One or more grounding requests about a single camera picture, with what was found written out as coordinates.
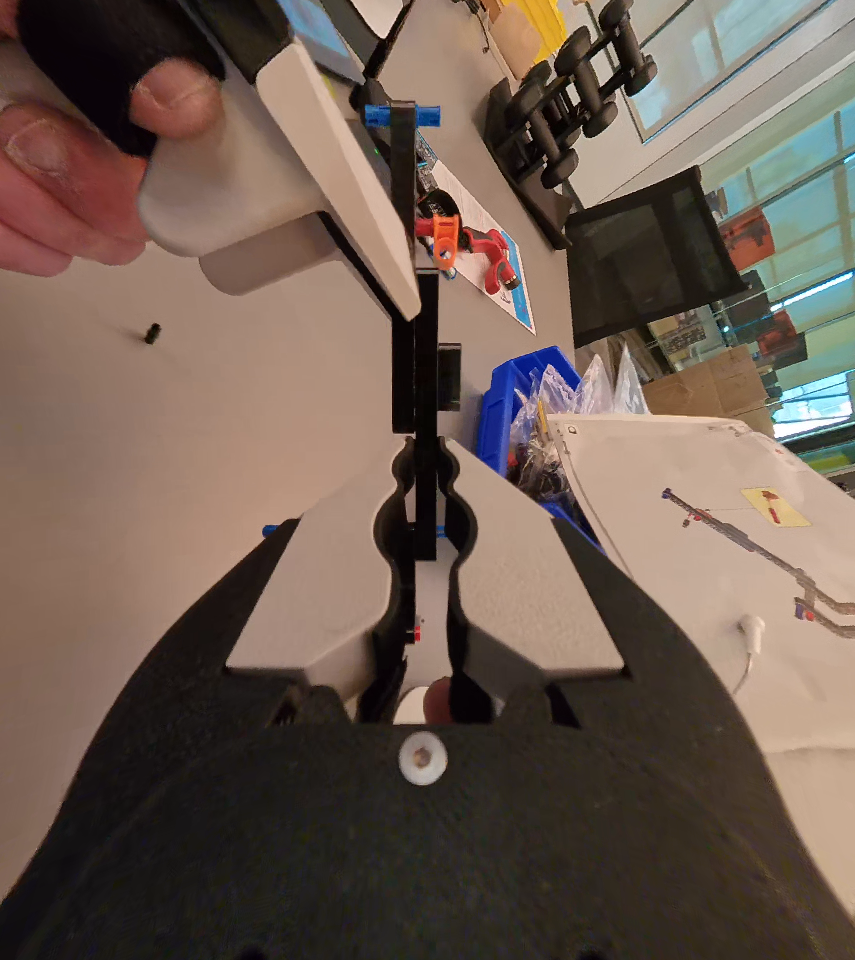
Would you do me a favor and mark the person's left hand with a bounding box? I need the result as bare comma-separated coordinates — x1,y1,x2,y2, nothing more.
0,0,225,279

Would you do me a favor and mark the pile of clear parts bags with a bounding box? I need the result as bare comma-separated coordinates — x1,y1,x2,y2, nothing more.
506,341,650,519

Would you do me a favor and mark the black dumbbell rack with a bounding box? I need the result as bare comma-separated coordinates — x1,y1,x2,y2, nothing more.
483,0,659,250

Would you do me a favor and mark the stack of yellow bins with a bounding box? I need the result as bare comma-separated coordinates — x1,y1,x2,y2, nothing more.
513,0,571,65

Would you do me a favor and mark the stack of cardboard boxes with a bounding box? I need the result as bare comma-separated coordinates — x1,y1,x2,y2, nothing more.
645,345,777,440

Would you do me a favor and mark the black toy beam assembly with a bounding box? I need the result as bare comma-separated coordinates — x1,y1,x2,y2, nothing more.
363,97,466,565

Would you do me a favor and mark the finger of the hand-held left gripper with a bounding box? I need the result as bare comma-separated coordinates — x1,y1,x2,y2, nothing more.
201,216,380,300
256,39,424,324

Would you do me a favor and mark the white blue-edged sheet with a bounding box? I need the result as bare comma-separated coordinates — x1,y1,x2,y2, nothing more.
427,146,539,336

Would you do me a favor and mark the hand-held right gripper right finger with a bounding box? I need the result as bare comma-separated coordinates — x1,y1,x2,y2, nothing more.
442,433,627,725

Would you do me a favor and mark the black mesh panel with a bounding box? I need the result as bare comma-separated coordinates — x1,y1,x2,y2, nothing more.
566,166,750,350

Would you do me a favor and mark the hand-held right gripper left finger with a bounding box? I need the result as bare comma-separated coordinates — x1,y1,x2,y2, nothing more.
226,433,410,725

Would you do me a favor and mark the white instruction booklet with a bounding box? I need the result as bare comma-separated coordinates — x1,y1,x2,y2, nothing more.
546,411,855,960

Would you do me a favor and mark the blue plastic parts bin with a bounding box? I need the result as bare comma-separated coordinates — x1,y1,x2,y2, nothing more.
476,346,609,556

